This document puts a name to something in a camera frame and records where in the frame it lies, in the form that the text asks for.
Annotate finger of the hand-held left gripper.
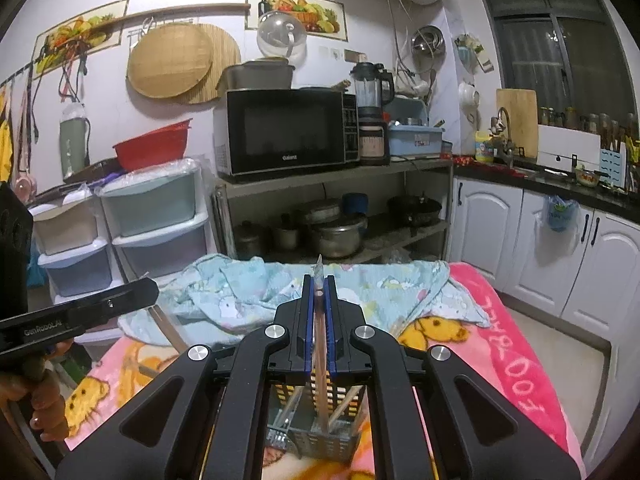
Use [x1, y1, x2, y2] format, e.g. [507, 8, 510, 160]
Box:
[65, 277, 160, 328]

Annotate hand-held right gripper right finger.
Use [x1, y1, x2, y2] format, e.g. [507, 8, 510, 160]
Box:
[324, 275, 583, 480]

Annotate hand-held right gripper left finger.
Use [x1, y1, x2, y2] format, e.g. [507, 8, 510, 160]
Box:
[55, 274, 321, 480]

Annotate plastic-wrapped single chopstick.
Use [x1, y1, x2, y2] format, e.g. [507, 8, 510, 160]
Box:
[312, 254, 333, 435]

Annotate green plastic utensil basket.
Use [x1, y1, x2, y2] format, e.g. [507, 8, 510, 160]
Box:
[265, 380, 368, 461]

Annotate person's left hand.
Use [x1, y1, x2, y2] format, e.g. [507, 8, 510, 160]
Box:
[0, 340, 71, 442]

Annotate large steel pot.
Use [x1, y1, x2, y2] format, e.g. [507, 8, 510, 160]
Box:
[310, 215, 368, 259]

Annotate light blue printed cloth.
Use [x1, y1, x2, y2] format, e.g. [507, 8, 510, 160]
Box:
[117, 254, 493, 348]

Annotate small steel pot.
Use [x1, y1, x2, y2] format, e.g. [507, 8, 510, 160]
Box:
[272, 215, 303, 251]

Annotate teal and grey drawer unit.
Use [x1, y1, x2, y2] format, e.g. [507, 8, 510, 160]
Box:
[100, 160, 216, 281]

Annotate black wok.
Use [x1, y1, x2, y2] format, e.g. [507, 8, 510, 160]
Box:
[387, 194, 443, 226]

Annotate dark flat tray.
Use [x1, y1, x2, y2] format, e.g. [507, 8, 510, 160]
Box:
[62, 157, 121, 186]

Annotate steel shelf rack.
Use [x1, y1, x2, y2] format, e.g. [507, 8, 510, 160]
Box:
[212, 155, 456, 266]

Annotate pink round hanging object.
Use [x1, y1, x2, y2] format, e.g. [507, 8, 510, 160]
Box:
[12, 172, 40, 206]

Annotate red plastic basin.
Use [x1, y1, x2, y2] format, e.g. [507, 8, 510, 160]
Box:
[112, 119, 193, 172]

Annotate green hanging water bottle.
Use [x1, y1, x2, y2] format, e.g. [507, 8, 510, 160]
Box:
[59, 102, 92, 178]

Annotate pink printed blanket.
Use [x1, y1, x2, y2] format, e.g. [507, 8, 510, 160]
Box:
[65, 260, 586, 480]

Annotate white kitchen cabinets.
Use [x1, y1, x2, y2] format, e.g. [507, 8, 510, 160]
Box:
[447, 175, 640, 346]

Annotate black microwave oven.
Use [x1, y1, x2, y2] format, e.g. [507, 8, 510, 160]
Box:
[213, 87, 361, 178]

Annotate yellow hanging cloth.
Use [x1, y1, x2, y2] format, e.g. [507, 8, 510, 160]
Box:
[0, 85, 16, 183]

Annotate blue dish rack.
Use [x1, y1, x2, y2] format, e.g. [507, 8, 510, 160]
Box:
[387, 95, 446, 157]

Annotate black countertop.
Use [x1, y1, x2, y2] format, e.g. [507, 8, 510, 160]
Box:
[452, 162, 640, 211]

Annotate yellow capped jar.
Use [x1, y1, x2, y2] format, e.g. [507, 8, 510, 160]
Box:
[475, 131, 495, 163]

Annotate black blender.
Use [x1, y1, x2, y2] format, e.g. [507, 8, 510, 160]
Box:
[348, 61, 396, 166]

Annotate metal faucet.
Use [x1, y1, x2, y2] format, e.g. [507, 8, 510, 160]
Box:
[489, 106, 523, 168]

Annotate grey rectangular pan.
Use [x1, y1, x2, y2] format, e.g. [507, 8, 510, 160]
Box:
[217, 58, 296, 93]

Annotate round bamboo tray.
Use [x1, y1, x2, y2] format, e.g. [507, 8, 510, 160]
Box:
[126, 24, 213, 99]

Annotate blue hanging bag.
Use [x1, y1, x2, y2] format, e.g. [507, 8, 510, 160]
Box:
[542, 194, 581, 233]

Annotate white hanging pot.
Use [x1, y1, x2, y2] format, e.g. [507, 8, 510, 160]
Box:
[458, 80, 482, 111]

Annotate round bamboo mat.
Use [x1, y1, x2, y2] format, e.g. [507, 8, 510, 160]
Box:
[175, 22, 242, 106]

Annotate wooden cutting board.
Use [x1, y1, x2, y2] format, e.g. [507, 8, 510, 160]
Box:
[496, 88, 539, 160]

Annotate glass dome lid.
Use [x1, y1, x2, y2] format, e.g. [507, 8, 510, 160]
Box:
[256, 10, 307, 58]

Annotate hanging steel bowl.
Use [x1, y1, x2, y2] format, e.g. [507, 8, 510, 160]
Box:
[411, 25, 447, 58]

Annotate light blue knife block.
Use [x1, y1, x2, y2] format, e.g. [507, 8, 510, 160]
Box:
[598, 140, 628, 191]

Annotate row of spice jars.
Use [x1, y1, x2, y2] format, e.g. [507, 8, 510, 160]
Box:
[539, 106, 640, 133]

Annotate dark framed window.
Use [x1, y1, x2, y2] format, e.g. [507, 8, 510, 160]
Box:
[472, 0, 640, 126]

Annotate fruit wall poster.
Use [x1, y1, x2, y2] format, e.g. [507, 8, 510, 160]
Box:
[31, 0, 131, 73]
[245, 0, 348, 42]

